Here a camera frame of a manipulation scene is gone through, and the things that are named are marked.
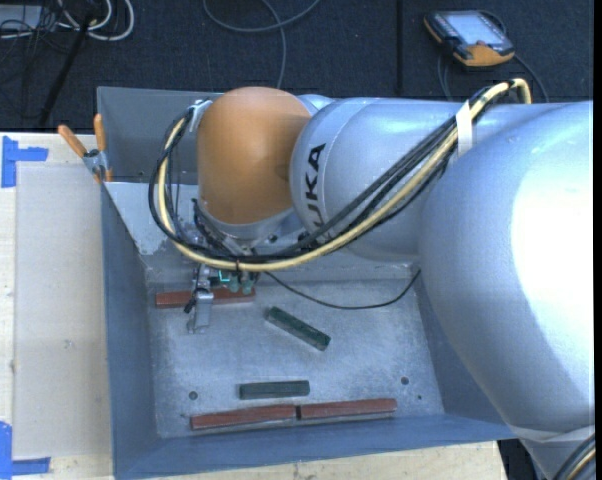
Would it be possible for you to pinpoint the red-brown flat block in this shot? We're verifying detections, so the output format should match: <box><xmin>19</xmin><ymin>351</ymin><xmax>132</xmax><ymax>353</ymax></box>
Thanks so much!
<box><xmin>154</xmin><ymin>287</ymin><xmax>257</xmax><ymax>310</ymax></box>
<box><xmin>188</xmin><ymin>403</ymin><xmax>299</xmax><ymax>432</ymax></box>

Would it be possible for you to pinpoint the grey metal bin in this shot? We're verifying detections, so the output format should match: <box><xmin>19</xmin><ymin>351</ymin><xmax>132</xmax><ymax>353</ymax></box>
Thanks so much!
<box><xmin>96</xmin><ymin>86</ymin><xmax>518</xmax><ymax>480</ymax></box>

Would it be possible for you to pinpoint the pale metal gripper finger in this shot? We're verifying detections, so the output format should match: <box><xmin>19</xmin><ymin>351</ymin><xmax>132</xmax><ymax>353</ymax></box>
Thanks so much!
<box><xmin>186</xmin><ymin>295</ymin><xmax>202</xmax><ymax>335</ymax></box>
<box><xmin>198</xmin><ymin>290</ymin><xmax>216</xmax><ymax>331</ymax></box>

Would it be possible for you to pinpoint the dark green flat block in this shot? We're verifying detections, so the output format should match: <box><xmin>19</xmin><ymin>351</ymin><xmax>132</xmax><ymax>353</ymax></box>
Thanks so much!
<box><xmin>238</xmin><ymin>379</ymin><xmax>312</xmax><ymax>401</ymax></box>
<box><xmin>263</xmin><ymin>305</ymin><xmax>332</xmax><ymax>353</ymax></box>

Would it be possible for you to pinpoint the pale flat board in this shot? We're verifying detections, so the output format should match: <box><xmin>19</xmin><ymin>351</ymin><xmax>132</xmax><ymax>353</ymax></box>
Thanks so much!
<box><xmin>11</xmin><ymin>161</ymin><xmax>114</xmax><ymax>462</ymax></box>

